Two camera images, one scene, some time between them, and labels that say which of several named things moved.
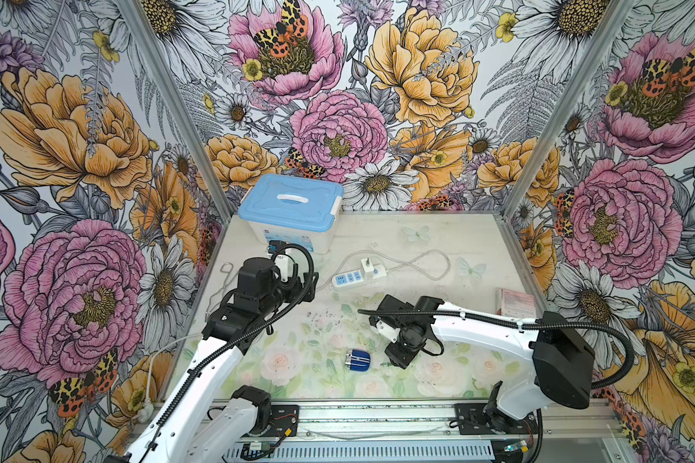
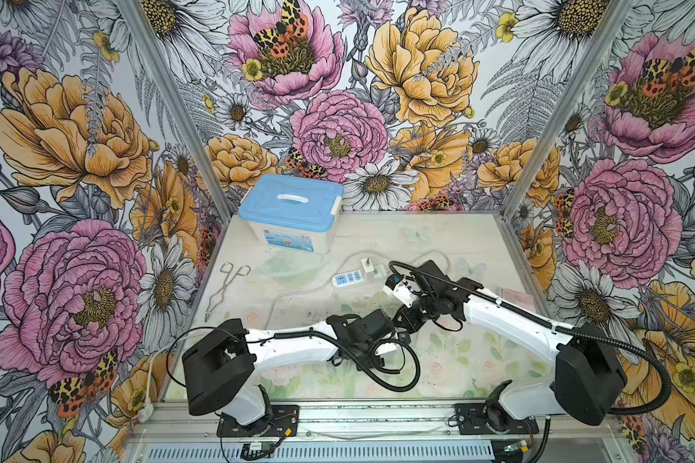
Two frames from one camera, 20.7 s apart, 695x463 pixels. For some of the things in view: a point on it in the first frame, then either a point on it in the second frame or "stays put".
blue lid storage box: (291, 209) stays put
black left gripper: (293, 285) -> (368, 364)
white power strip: (354, 278) stays put
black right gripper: (401, 359) -> (409, 325)
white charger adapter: (368, 268) stays put
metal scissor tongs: (225, 268) stays put
